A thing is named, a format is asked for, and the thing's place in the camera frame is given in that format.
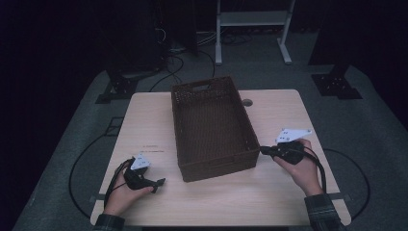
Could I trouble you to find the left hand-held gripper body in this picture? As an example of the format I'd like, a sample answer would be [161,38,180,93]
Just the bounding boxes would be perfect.
[123,153,159,192]

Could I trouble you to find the black floor loop cable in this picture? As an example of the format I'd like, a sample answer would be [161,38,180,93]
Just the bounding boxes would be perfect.
[322,147,372,221]
[68,133,114,219]

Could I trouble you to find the person's left hand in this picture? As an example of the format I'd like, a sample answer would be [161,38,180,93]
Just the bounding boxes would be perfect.
[102,162,155,218]

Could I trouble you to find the hand-held gripper cable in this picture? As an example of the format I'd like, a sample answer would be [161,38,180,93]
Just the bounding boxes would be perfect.
[103,157,137,209]
[300,148,328,194]

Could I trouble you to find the brown woven basket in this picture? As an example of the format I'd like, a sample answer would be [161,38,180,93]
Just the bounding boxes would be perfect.
[170,75,261,184]

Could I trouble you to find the right hand-held gripper cable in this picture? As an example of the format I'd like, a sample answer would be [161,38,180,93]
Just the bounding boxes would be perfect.
[300,148,328,194]

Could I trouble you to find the black stand base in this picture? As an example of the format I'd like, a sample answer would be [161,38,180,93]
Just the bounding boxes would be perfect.
[94,65,140,105]
[311,62,364,100]

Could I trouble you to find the white metal stand frame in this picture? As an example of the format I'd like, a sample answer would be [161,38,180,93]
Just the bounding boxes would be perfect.
[215,0,296,66]

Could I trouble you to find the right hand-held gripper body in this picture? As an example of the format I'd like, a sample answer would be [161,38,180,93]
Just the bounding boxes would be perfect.
[273,128,313,166]

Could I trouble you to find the person's right hand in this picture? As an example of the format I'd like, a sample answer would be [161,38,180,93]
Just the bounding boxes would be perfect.
[273,138,325,197]

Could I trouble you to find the left hand-held gripper cable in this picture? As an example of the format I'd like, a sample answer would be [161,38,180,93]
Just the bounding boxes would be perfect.
[103,157,137,209]

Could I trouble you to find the white floor cable bundle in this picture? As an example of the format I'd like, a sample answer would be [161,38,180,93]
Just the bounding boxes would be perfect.
[195,30,219,46]

